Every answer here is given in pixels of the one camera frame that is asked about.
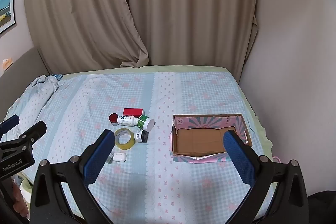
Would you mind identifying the grey padded headboard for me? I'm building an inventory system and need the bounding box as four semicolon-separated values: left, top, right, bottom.
0;47;49;121

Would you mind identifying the white plastic bottle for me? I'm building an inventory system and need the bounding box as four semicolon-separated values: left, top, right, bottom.
118;115;138;126

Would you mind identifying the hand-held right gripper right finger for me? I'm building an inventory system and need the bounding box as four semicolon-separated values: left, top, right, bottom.
223;130;310;224

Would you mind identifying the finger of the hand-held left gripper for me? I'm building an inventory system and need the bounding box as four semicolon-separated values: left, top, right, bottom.
0;121;47;159
0;114;20;137

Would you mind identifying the beige curtain panel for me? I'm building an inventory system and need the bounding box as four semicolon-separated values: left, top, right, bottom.
120;0;259;81
23;0;149;75

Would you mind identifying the crumpled light blue cloth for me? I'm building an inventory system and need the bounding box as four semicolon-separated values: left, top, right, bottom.
28;73;64;94

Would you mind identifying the dark cloth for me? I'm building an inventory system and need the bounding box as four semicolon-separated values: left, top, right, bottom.
307;189;336;224

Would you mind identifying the pale green mattress sheet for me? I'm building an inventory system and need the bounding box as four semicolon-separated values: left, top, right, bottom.
16;64;276;223

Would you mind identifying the pink printed cardboard box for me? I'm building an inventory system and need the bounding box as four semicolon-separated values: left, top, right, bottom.
171;113;253;163

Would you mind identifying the framed wall picture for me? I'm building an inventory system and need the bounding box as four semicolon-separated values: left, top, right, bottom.
0;0;17;35

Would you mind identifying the yellow tape roll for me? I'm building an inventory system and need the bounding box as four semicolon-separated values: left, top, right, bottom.
114;128;136;150

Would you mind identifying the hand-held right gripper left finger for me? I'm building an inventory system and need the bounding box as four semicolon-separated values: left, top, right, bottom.
29;129;116;224

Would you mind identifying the light blue checked bedsheet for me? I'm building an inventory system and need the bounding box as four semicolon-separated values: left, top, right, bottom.
5;71;273;223

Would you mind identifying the red rectangular box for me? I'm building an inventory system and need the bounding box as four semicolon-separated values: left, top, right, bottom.
123;108;144;117

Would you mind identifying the green-label jar with white lid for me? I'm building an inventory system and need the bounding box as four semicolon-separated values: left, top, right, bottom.
136;115;155;132

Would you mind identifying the person's left hand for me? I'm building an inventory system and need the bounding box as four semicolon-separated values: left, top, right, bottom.
12;182;28;217

